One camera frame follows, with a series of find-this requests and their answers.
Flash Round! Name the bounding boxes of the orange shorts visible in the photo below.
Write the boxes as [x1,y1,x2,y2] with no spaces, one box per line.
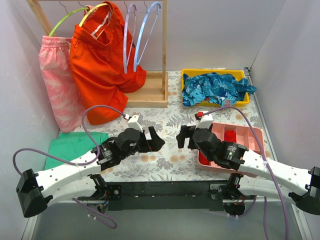
[69,1,147,125]

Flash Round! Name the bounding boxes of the yellow hanger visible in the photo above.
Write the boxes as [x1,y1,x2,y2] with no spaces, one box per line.
[78,2,113,27]

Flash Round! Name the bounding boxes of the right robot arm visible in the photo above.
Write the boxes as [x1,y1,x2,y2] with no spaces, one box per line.
[176,125,320,215]

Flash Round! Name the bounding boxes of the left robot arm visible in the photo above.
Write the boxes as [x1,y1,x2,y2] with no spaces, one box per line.
[16,126,165,218]

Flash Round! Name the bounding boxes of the blue patterned shorts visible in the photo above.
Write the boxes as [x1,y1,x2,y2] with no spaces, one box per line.
[182,72,257,107]

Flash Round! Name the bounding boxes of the lilac hanger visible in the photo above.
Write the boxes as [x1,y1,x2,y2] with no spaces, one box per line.
[122,0,137,74]

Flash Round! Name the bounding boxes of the light blue hanger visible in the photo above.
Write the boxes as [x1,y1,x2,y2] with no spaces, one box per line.
[133,1,162,72]

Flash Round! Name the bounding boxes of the pink patterned shorts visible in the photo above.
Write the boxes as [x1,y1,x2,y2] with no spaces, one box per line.
[38,36,85,133]

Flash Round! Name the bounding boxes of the green hanger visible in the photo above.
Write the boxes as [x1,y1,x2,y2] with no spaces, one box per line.
[47,1,90,37]

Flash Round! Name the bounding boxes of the red folded cloth in tray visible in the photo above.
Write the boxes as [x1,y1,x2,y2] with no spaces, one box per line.
[198,152,210,166]

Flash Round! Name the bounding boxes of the pink plastic organizer tray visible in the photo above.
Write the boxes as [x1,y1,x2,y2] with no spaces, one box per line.
[196,121,261,177]

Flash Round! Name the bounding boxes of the wooden clothes rack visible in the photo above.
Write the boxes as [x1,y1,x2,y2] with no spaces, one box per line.
[27,0,168,108]

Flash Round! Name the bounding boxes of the green folded cloth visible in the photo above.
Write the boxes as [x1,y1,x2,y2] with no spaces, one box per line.
[44,132,109,170]

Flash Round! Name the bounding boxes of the yellow plastic bin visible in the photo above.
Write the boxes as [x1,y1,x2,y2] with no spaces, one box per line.
[181,68,250,108]

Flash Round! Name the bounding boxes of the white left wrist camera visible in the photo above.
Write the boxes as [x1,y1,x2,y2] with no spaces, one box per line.
[124,114,143,132]

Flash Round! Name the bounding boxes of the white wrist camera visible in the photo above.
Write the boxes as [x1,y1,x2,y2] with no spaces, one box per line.
[124,114,143,132]
[194,110,213,129]

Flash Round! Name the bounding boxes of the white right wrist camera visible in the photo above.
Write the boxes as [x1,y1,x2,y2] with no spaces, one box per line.
[194,110,213,129]

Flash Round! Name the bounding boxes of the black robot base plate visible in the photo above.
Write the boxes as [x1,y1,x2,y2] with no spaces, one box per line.
[77,180,247,217]

